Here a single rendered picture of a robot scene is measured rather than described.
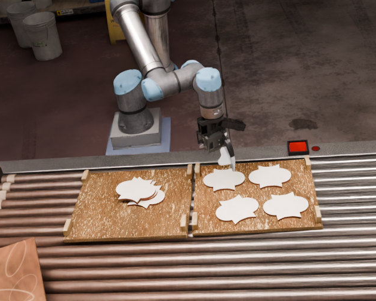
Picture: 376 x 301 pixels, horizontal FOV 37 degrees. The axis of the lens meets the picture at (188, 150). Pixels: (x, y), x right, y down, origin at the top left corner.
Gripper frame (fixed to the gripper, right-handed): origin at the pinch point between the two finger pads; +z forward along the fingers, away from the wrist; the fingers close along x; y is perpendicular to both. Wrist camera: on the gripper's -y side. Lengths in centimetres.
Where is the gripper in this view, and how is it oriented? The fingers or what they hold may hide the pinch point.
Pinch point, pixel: (223, 160)
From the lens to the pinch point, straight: 195.8
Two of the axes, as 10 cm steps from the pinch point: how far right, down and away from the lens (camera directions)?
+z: 1.2, 8.1, 5.8
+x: 5.1, 4.5, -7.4
